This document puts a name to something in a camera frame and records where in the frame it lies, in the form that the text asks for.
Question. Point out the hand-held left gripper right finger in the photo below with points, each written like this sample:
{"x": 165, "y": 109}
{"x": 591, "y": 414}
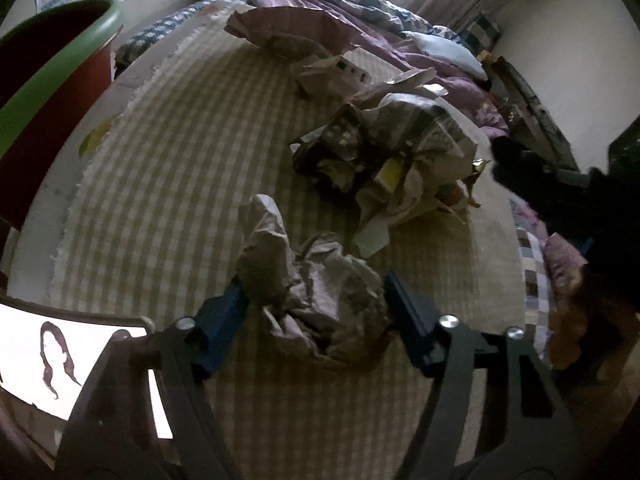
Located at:
{"x": 407, "y": 310}

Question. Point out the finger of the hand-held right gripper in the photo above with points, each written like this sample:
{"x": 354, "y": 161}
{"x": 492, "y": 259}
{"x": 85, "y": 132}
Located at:
{"x": 520, "y": 167}

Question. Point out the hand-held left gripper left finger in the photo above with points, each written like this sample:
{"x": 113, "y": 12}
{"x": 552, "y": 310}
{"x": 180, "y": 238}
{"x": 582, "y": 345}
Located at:
{"x": 222, "y": 317}

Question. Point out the grey paper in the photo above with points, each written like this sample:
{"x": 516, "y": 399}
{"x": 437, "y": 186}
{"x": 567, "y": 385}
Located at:
{"x": 320, "y": 295}

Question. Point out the white printed carton box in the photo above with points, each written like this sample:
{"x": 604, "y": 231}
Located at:
{"x": 330, "y": 77}

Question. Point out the red bin with green rim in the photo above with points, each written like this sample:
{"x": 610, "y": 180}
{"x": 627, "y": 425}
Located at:
{"x": 55, "y": 105}

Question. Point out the dark wooden headboard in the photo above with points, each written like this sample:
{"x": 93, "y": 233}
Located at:
{"x": 535, "y": 110}

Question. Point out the pink patterned cloth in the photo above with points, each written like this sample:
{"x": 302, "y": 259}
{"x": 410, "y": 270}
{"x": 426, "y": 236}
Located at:
{"x": 537, "y": 270}

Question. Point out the crumpled newspaper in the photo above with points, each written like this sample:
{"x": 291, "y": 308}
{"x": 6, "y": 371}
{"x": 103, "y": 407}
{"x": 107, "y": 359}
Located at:
{"x": 425, "y": 130}

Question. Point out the white pillow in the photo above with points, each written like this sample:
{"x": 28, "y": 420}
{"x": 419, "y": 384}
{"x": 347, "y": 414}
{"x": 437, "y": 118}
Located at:
{"x": 450, "y": 50}

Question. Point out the plaid cushion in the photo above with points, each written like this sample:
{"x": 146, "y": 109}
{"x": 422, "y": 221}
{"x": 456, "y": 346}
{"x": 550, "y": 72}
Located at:
{"x": 485, "y": 32}

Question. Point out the beige checked mat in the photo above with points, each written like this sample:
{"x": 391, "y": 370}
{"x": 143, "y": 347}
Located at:
{"x": 175, "y": 185}

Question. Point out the black glossy crumpled package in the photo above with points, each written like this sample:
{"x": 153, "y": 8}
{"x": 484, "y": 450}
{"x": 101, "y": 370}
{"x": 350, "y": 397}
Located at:
{"x": 340, "y": 150}

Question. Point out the purple quilt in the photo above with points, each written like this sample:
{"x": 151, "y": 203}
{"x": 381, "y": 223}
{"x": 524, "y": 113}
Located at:
{"x": 370, "y": 20}

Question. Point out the purple flat bag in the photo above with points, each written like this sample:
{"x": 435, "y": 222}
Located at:
{"x": 285, "y": 27}

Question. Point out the blue plaid bed sheet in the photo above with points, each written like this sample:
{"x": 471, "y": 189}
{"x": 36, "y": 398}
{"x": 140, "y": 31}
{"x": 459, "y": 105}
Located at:
{"x": 155, "y": 32}

